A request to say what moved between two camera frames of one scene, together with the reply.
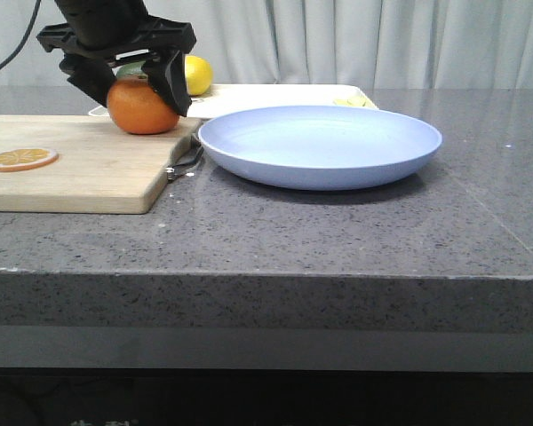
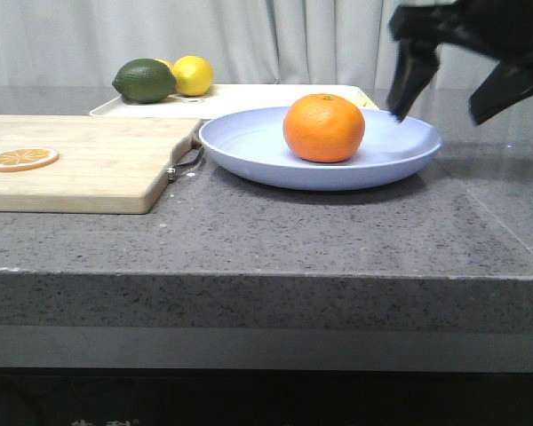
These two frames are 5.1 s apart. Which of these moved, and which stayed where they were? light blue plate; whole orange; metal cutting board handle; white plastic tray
Moved: whole orange
Stayed: light blue plate; white plastic tray; metal cutting board handle
